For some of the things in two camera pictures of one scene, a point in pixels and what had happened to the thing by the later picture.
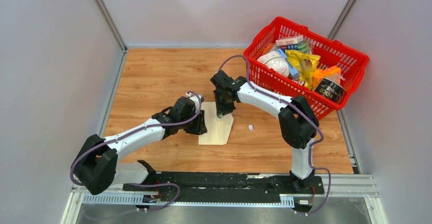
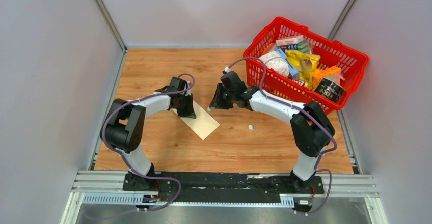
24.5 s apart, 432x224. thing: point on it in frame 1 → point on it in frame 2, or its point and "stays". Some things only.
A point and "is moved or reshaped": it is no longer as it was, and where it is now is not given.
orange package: [332, 74] stays
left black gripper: [200, 127] → [189, 112]
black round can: [331, 89] stays
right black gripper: [221, 108] → [217, 102]
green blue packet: [303, 47] stays
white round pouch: [274, 60] stays
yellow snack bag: [304, 64] stays
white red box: [290, 40] stays
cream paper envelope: [218, 129] is moved or reshaped
